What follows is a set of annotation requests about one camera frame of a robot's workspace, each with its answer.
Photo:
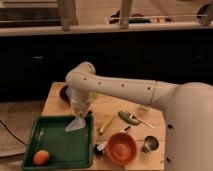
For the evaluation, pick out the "small black white object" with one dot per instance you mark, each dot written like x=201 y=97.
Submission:
x=99 y=148

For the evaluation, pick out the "metal fork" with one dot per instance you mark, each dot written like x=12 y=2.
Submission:
x=142 y=121

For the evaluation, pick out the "green plastic tray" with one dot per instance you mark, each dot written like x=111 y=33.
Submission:
x=68 y=150

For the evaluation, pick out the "light blue towel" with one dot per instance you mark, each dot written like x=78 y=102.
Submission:
x=76 y=124

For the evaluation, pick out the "blue sponge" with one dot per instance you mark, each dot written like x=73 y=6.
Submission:
x=68 y=92

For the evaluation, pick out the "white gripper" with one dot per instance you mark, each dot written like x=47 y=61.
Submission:
x=80 y=108

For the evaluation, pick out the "orange bowl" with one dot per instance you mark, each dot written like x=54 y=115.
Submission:
x=121 y=149

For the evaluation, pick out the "dark metal cup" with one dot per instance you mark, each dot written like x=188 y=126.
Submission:
x=151 y=143

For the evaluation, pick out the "translucent green cup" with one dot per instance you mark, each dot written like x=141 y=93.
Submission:
x=93 y=95

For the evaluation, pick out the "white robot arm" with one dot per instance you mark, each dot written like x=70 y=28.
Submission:
x=187 y=109

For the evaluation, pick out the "yellow banana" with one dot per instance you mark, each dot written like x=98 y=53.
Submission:
x=105 y=125

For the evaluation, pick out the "orange peach fruit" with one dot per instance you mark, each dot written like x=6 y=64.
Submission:
x=41 y=157

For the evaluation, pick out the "green cucumber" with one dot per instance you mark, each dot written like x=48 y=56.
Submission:
x=126 y=118

